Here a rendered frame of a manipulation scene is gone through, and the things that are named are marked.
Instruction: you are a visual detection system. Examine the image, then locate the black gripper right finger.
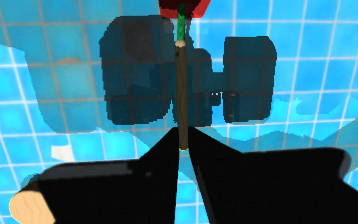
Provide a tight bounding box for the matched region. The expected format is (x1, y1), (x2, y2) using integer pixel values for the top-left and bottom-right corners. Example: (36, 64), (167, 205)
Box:
(188, 126), (351, 224)

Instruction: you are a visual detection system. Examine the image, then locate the tan round disc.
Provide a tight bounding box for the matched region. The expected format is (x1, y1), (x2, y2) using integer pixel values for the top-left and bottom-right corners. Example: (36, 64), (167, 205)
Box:
(9, 181), (54, 224)

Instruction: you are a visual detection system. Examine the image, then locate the red wooden block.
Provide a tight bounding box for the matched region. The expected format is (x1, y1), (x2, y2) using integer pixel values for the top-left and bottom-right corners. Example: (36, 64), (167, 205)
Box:
(158, 0), (212, 19)

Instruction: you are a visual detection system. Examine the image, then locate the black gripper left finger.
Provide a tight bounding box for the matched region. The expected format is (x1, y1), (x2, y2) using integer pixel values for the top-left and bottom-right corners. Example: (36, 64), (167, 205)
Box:
(37, 127), (179, 224)

